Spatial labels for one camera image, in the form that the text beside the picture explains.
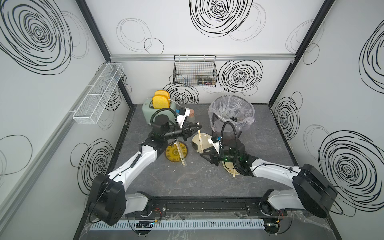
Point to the white mesh wall shelf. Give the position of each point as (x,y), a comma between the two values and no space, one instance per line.
(103,86)

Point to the mint green toaster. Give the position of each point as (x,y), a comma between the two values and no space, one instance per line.
(148,111)

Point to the cream plate with red marks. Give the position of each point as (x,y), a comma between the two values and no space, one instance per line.
(229,168)

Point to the black wire wall basket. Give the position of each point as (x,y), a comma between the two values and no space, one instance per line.
(195,71)

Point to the clear plastic bin liner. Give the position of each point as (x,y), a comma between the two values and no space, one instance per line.
(232,112)

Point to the cream plate with black patch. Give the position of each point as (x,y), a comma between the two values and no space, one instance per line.
(195,142)

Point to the black mesh trash bin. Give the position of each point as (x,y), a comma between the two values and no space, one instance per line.
(231,126)

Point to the yellow patterned plate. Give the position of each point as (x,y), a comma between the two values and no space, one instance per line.
(172,153)

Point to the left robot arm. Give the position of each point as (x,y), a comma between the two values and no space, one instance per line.
(115,183)

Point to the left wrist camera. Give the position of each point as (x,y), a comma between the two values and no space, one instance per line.
(182,114)

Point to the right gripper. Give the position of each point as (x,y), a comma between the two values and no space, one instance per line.
(214,157)

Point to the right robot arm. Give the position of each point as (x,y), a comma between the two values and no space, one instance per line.
(307,188)

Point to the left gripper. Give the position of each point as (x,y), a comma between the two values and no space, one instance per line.
(185,132)

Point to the white slotted cable duct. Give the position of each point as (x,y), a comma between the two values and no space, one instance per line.
(167,225)

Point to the front yellow toast slice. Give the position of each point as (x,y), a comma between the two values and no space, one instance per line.
(160,102)

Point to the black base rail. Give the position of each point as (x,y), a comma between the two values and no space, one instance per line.
(207,205)

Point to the rear yellow toast slice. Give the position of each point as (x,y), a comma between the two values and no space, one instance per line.
(162,93)

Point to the yellow toast slice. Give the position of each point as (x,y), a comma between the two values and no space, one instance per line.
(162,93)
(160,102)

